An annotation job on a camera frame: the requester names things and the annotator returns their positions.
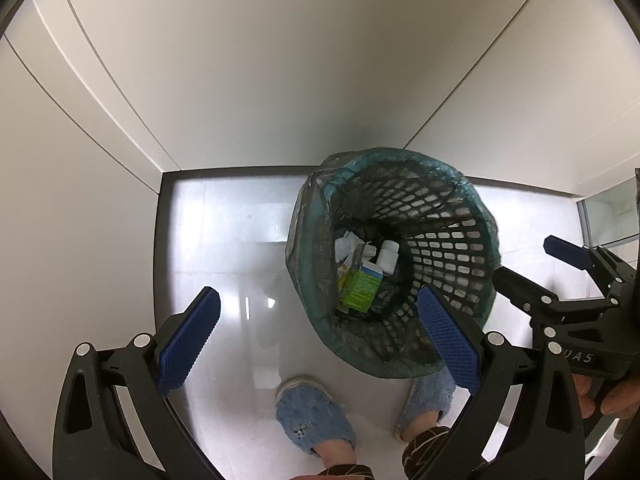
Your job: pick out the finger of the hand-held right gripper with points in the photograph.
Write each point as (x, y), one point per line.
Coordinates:
(567, 250)
(525, 292)

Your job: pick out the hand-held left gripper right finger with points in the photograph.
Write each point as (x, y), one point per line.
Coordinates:
(447, 340)

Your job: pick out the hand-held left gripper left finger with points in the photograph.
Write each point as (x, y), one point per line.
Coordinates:
(192, 340)

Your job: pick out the dark plastic mesh trash bin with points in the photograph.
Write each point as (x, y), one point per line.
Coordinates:
(450, 260)

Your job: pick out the green and white carton box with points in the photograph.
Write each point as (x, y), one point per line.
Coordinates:
(362, 287)

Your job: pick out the white pill bottle green label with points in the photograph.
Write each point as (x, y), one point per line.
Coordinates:
(387, 256)

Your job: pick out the white tissue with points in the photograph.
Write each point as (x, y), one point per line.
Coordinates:
(346, 247)

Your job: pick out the person's right hand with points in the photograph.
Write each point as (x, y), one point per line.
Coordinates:
(620, 397)

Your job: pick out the glass door panel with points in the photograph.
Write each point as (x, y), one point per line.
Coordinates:
(610, 215)

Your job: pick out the blue fuzzy slipper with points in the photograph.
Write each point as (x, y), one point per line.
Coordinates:
(425, 400)
(315, 410)

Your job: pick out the teal plastic bin liner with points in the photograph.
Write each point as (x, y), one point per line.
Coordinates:
(380, 157)

